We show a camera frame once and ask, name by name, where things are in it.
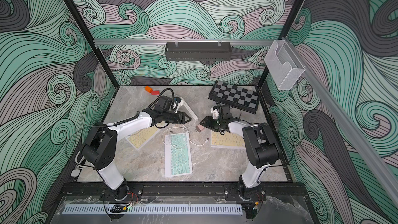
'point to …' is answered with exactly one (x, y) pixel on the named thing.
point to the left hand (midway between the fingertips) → (188, 118)
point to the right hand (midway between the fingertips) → (205, 124)
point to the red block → (155, 92)
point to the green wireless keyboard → (178, 155)
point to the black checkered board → (244, 97)
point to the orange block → (148, 89)
